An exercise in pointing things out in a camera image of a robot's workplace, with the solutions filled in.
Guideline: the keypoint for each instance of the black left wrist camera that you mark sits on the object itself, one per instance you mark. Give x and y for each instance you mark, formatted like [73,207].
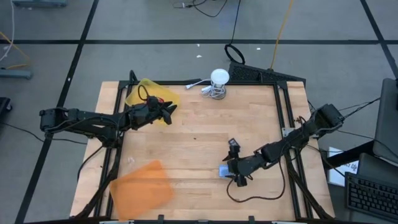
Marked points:
[152,102]

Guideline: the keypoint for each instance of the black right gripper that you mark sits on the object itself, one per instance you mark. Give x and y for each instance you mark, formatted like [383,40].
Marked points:
[245,166]

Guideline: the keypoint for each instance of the silver metal bracket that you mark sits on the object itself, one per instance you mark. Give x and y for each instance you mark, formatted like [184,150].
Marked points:
[286,132]

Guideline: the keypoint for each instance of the yellow translucent plastic bin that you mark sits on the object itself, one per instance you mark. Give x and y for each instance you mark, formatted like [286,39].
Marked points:
[155,90]

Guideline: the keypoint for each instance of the black table frame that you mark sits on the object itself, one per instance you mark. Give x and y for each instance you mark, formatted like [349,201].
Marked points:
[248,83]

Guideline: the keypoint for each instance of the grey floor bar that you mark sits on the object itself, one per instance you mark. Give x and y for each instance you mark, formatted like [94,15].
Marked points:
[15,74]
[40,3]

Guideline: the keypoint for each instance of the black perforated panel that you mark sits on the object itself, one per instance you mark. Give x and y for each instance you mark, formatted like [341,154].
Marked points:
[248,73]

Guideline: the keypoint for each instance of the white USB charger hub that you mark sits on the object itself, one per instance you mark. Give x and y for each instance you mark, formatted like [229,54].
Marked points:
[223,171]

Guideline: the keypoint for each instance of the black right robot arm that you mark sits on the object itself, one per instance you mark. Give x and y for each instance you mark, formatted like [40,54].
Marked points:
[311,127]

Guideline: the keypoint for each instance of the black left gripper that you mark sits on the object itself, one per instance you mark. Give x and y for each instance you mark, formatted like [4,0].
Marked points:
[146,115]

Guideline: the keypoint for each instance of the orange translucent plastic bin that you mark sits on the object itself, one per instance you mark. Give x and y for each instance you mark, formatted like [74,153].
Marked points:
[140,189]

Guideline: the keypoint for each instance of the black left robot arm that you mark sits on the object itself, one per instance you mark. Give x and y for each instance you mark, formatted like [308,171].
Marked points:
[87,121]

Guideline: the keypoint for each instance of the black keyboard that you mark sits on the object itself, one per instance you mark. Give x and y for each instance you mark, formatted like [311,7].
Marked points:
[373,196]

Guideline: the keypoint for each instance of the white mushroom table lamp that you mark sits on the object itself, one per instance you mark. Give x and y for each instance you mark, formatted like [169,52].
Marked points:
[220,76]

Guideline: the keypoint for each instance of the white paper sheet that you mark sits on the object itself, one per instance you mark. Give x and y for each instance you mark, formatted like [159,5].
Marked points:
[337,177]

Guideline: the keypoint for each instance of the large grey panel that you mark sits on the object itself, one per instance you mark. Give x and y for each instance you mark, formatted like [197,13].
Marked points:
[387,124]

